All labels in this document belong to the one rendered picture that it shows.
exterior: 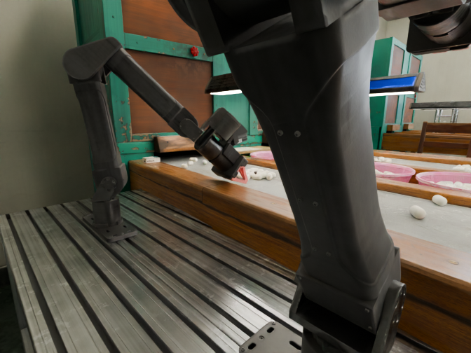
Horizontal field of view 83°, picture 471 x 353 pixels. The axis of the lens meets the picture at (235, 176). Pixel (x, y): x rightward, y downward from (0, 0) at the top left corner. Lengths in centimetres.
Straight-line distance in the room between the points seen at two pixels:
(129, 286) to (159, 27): 109
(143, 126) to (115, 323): 94
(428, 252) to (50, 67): 190
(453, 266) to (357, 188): 27
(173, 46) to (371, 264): 123
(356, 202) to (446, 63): 572
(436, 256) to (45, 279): 60
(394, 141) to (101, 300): 335
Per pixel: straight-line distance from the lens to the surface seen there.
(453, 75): 583
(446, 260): 44
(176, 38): 137
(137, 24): 131
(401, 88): 129
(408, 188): 83
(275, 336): 38
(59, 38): 200
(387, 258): 24
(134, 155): 123
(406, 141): 351
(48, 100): 193
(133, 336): 42
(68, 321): 47
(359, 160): 17
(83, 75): 68
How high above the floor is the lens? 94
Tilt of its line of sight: 12 degrees down
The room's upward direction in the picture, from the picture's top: straight up
